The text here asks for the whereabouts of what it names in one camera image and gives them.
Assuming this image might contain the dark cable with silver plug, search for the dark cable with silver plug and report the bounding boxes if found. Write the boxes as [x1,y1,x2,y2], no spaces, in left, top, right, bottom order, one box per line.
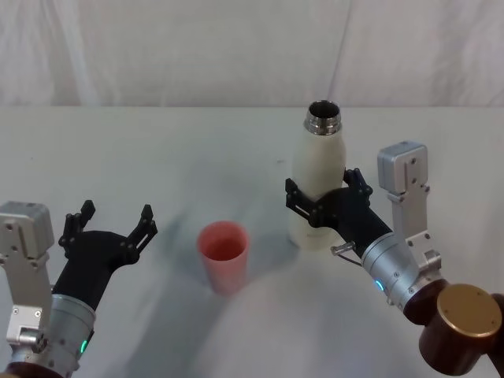
[331,242,364,265]

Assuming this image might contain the cream vacuum bottle steel neck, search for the cream vacuum bottle steel neck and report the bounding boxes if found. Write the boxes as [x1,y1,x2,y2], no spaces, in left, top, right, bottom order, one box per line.
[287,99,350,254]

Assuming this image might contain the pink plastic cup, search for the pink plastic cup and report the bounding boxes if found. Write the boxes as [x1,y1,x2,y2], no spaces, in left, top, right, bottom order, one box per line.
[196,220,251,295]

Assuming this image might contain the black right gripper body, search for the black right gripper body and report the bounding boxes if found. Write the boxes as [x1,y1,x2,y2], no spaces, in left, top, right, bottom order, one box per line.
[308,187,394,254]

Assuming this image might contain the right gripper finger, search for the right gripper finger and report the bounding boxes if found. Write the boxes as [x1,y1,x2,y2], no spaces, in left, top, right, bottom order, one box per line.
[342,167,373,198]
[284,177,321,222]

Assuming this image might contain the white table cloth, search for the white table cloth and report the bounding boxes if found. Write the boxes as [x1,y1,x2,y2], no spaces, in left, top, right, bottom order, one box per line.
[0,105,504,378]

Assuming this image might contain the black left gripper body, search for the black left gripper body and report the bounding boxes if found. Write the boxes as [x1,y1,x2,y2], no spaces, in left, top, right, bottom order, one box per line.
[51,228,139,313]

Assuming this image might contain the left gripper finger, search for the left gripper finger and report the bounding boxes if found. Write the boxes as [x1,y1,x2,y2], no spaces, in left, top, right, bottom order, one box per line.
[58,199,97,248]
[120,204,158,254]

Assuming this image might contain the white curtain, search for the white curtain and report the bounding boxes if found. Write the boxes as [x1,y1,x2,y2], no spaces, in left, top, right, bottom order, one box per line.
[0,0,504,109]

